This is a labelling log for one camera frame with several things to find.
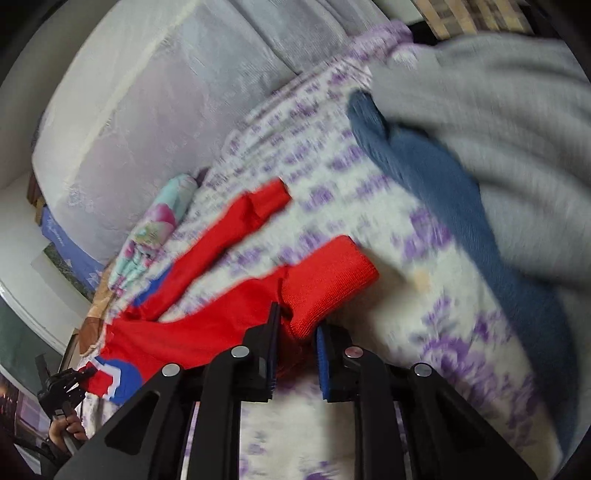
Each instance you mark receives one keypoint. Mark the pastel patterned pillow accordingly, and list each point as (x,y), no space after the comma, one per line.
(147,235)

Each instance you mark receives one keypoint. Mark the white lace cover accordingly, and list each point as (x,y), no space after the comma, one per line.
(161,115)

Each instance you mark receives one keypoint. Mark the grey cloth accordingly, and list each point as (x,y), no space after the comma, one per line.
(508,138)

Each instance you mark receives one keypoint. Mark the blue printed poster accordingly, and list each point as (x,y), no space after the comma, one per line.
(69,258)

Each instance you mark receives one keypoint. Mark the plaid cloth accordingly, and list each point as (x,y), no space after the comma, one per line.
(466,16)

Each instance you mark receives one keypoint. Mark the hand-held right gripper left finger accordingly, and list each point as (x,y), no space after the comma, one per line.
(274,355)

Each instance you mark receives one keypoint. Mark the purple floral bed sheet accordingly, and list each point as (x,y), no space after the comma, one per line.
(369,217)

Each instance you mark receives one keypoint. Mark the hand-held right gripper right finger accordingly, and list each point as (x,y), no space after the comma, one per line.
(323,369)

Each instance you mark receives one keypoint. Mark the blue cloth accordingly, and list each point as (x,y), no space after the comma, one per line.
(438,194)

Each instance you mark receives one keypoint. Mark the person's left hand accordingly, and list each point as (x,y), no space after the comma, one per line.
(57,431)

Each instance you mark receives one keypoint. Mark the red sweater with blue trim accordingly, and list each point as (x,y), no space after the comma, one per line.
(184,332)

